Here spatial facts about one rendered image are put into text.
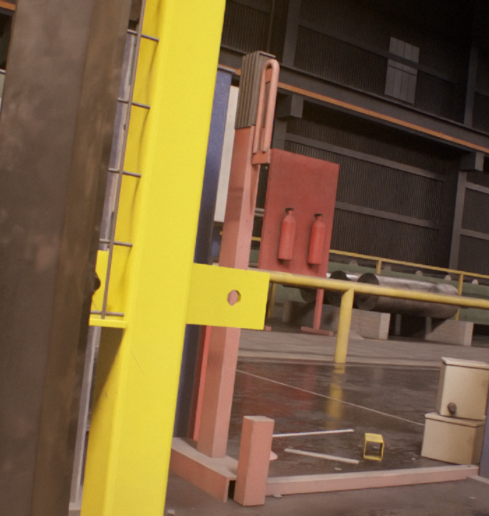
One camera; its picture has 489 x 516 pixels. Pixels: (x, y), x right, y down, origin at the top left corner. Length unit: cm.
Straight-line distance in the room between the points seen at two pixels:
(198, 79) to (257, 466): 104
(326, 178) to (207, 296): 777
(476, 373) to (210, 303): 163
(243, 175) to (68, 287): 131
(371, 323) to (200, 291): 824
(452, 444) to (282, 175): 607
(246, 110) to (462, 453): 113
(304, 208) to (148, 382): 765
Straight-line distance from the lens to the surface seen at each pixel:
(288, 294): 1171
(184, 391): 184
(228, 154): 203
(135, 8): 140
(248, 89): 169
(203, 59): 58
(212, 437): 165
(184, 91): 57
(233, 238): 163
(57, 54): 36
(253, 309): 65
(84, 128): 35
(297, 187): 813
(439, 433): 220
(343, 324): 494
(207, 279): 63
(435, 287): 969
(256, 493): 152
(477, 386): 221
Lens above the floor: 43
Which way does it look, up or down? 1 degrees up
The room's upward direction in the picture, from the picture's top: 7 degrees clockwise
